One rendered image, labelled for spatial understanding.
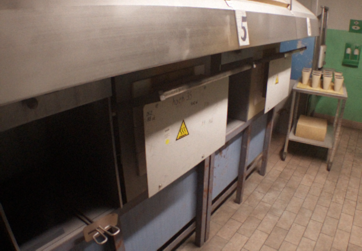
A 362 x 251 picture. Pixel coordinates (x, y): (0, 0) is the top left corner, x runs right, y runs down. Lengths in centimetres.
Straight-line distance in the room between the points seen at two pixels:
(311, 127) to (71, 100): 282
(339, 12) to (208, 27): 394
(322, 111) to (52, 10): 467
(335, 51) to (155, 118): 400
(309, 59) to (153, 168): 304
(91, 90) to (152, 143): 30
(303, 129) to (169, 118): 244
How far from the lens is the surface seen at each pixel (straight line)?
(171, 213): 169
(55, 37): 52
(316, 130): 331
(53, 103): 84
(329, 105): 488
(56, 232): 112
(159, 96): 80
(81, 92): 89
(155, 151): 104
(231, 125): 199
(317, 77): 309
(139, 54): 63
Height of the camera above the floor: 162
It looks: 21 degrees down
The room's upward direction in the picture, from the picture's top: straight up
